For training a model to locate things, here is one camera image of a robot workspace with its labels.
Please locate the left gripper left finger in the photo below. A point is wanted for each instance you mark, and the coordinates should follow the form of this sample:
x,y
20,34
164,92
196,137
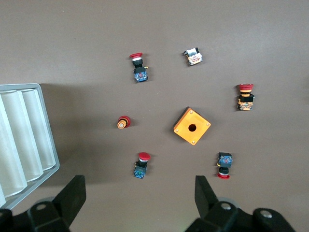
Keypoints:
x,y
72,195

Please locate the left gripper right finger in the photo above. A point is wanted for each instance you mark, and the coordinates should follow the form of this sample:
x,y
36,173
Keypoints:
x,y
205,195

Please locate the red mushroom button blue block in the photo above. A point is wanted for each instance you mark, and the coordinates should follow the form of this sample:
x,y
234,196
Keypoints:
x,y
140,169
140,73
225,159

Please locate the grey ribbed plastic tray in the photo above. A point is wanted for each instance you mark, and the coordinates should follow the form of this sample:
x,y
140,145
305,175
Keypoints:
x,y
24,133

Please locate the red orange emergency stop head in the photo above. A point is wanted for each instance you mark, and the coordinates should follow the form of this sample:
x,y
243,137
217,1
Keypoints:
x,y
125,120

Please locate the red emergency stop orange block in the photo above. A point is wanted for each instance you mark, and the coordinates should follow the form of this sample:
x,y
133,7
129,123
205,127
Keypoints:
x,y
245,102

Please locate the orange contact block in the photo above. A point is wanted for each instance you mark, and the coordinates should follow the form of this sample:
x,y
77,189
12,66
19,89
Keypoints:
x,y
194,58

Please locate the orange button enclosure box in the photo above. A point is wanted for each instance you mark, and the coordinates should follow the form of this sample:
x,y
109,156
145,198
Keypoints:
x,y
184,131

